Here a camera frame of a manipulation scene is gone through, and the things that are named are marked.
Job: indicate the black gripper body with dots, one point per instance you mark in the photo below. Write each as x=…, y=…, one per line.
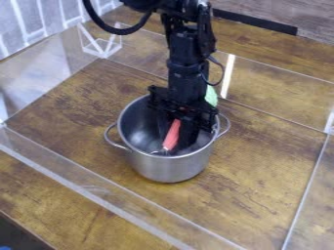
x=200, y=112

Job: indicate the pink handled metal spoon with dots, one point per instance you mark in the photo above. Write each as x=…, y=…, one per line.
x=171, y=138

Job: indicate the black wall strip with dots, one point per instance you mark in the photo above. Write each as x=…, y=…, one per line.
x=270, y=25

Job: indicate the green bitter gourd toy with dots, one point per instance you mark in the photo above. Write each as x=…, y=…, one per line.
x=211, y=97

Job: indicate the clear acrylic enclosure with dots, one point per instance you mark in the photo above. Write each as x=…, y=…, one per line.
x=262, y=198

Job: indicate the stainless steel pot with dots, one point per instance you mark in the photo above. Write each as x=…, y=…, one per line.
x=135, y=133

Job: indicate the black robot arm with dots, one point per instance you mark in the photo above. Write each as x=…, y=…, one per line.
x=186, y=19

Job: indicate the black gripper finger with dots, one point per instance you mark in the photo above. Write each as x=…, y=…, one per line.
x=188, y=132

